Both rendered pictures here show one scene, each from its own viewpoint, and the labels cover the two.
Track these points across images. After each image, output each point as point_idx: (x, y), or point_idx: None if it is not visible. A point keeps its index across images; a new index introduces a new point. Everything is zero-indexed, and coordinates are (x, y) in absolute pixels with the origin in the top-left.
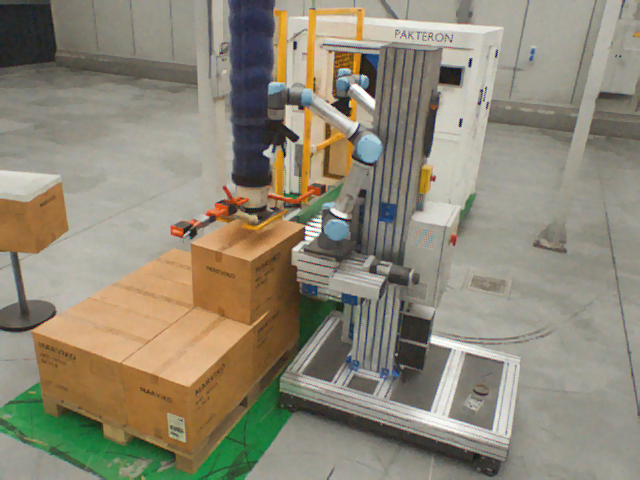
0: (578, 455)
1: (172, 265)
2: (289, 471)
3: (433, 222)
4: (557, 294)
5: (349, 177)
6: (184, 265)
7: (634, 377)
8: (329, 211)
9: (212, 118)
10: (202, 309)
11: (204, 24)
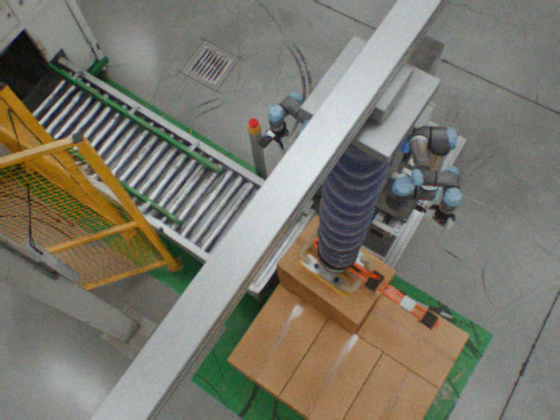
0: (437, 96)
1: (269, 359)
2: (448, 280)
3: (427, 113)
4: (236, 15)
5: (441, 164)
6: (270, 346)
7: (360, 21)
8: (430, 191)
9: (75, 290)
10: (359, 326)
11: (12, 264)
